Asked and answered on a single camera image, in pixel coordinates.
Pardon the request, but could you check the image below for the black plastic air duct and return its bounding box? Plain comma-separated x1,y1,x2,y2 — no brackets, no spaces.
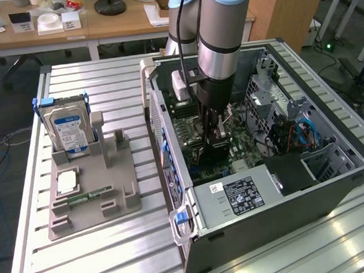
263,151,321,198

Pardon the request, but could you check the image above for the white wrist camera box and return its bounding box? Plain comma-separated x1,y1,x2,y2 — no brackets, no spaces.
170,69,196,102

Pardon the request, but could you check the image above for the silver CPU chip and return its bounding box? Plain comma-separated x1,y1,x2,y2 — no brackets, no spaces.
56,170,80,194

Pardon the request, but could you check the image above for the blue wire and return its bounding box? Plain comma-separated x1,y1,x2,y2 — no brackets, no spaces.
295,117,323,151

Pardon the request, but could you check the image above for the black chair base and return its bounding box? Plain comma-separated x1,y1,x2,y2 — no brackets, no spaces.
0,53,48,90

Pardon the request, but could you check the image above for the wooden desk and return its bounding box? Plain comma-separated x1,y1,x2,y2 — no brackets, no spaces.
0,0,257,59

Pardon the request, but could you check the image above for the plain white box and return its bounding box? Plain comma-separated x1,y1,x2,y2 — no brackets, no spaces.
60,11,81,32

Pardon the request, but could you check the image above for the green motherboard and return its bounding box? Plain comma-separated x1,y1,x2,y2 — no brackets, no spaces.
167,94,268,188

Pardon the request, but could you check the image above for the open black PC case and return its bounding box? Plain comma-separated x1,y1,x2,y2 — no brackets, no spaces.
138,34,364,273

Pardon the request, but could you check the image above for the blue floor cable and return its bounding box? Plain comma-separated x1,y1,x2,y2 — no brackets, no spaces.
0,143,19,267

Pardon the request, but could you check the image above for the silver metal disk bay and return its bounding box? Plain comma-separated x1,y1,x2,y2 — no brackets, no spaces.
242,70,294,137

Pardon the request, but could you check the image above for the grey power supply unit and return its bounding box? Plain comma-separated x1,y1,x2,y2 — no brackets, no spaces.
191,163,287,231

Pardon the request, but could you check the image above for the CPU socket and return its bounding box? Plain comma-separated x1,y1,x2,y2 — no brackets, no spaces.
189,112,208,136

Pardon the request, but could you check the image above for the white table leg frame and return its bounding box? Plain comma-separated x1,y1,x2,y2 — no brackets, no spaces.
315,0,364,64

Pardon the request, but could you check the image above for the grey plastic parts rack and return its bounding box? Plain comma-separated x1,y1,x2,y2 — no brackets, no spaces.
40,107,145,242

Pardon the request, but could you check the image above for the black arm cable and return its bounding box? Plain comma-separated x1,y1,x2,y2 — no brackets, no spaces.
174,0,199,93

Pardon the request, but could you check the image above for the red wire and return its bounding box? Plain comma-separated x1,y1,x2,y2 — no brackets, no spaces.
287,125,296,151

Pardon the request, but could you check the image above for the green RAM stick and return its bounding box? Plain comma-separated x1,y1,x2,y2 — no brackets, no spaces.
67,188,113,208

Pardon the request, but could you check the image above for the black round lamp base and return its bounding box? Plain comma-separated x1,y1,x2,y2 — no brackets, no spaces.
93,0,128,17

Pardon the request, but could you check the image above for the white box with black top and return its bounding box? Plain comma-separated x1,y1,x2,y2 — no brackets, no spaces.
8,11,35,34

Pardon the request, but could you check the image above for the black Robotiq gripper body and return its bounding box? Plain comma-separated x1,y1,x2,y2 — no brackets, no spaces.
195,75,234,114

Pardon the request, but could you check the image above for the blue disk carrier bracket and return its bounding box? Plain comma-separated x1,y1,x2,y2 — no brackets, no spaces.
30,90,93,146

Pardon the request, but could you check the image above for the hard disk with blue label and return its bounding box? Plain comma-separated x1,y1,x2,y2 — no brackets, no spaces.
38,97,98,161

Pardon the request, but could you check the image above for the white paper stack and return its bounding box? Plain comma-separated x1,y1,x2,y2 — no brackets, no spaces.
144,2,172,28

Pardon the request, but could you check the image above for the wooden cabinet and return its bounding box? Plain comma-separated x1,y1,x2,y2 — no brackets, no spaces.
238,0,334,55

